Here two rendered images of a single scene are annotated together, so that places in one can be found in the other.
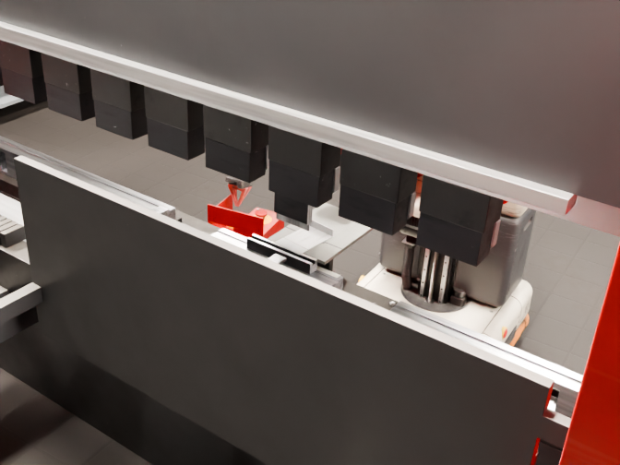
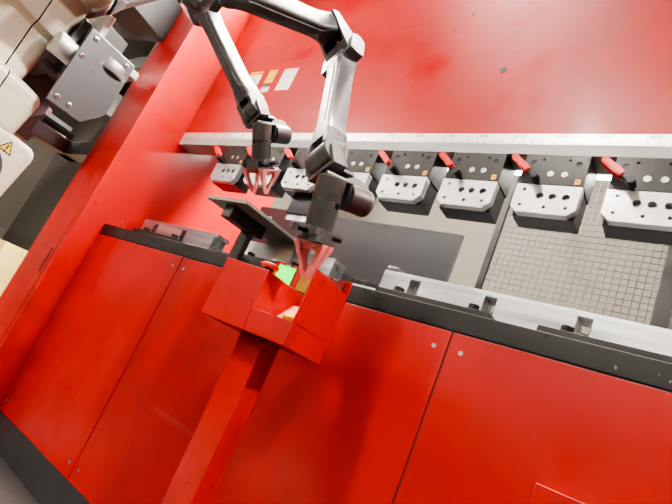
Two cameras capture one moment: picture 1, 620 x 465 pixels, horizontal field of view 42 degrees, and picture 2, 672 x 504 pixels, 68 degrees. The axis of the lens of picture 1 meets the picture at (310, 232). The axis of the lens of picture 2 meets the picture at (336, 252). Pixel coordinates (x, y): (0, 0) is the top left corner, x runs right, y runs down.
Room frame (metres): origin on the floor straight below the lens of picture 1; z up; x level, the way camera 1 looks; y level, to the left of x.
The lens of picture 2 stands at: (3.26, 0.39, 0.62)
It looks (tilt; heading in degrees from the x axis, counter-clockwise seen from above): 15 degrees up; 187
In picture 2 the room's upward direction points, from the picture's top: 24 degrees clockwise
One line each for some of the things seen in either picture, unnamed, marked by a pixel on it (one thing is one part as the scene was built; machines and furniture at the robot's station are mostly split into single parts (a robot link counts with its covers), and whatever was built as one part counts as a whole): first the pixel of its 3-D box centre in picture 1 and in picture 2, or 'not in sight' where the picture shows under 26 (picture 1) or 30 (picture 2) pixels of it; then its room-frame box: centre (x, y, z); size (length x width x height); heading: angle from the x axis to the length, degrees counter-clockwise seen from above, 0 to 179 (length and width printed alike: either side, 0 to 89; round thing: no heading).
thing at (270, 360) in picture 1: (231, 351); (328, 263); (1.16, 0.13, 1.12); 1.13 x 0.02 x 0.44; 56
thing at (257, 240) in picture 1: (280, 253); not in sight; (1.73, 0.07, 0.99); 0.20 x 0.03 x 0.03; 56
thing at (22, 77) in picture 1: (28, 67); (648, 199); (2.26, 0.85, 1.26); 0.15 x 0.09 x 0.17; 56
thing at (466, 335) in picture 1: (489, 363); (179, 239); (1.40, -0.41, 0.92); 0.50 x 0.06 x 0.10; 56
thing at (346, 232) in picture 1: (324, 232); (256, 221); (1.83, -0.04, 1.00); 0.26 x 0.18 x 0.01; 146
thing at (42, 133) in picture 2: not in sight; (68, 142); (1.21, -1.19, 1.18); 0.40 x 0.24 x 0.07; 56
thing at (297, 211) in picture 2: (292, 208); (301, 208); (1.71, 0.04, 1.13); 0.10 x 0.02 x 0.10; 56
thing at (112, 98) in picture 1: (124, 100); (475, 186); (2.03, 0.52, 1.26); 0.15 x 0.09 x 0.17; 56
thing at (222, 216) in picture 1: (246, 225); (279, 297); (2.28, 0.21, 0.75); 0.20 x 0.16 x 0.18; 67
